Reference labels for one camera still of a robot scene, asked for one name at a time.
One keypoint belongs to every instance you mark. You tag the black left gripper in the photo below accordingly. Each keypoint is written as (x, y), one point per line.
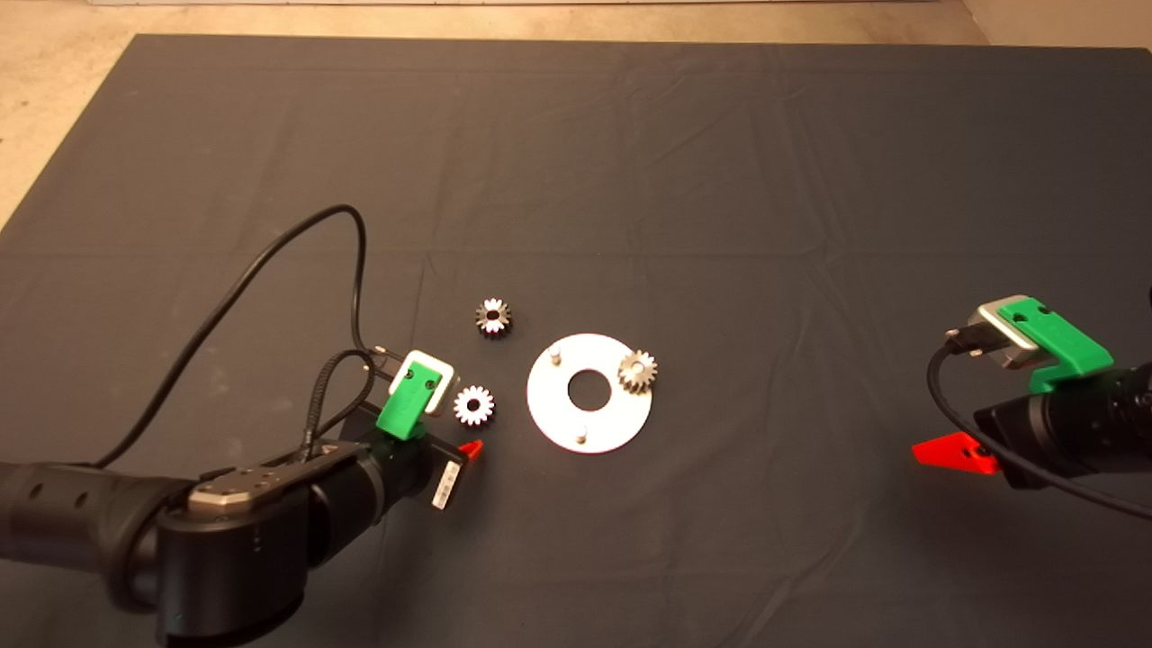
(414, 468)

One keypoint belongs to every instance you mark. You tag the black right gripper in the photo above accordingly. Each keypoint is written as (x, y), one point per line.
(1053, 436)

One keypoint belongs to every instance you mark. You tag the small steel planetary gear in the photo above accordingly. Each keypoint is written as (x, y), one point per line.
(630, 377)
(467, 410)
(484, 318)

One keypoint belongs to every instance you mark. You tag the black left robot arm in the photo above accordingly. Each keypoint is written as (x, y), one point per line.
(90, 522)

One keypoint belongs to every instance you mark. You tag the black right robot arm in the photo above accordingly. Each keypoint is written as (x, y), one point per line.
(1138, 423)

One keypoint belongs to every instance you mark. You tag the round white metal carrier plate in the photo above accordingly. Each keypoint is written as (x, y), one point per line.
(549, 405)

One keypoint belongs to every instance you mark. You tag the dark grey table cloth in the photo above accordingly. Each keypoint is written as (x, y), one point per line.
(720, 162)

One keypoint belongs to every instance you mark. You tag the left gripper silver camera box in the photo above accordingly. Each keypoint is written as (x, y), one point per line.
(445, 382)

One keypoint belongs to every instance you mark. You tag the gripper silver camera box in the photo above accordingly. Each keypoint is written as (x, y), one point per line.
(994, 328)
(445, 382)

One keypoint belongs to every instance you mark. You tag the left gripper green camera mount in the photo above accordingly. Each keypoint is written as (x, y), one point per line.
(405, 409)

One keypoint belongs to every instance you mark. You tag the gripper green camera mount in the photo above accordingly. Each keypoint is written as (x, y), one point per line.
(1062, 346)
(405, 409)

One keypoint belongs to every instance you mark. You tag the right gripper silver camera box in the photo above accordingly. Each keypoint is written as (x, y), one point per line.
(994, 328)

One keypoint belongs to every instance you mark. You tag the right gripper green camera mount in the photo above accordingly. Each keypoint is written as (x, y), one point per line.
(1062, 346)

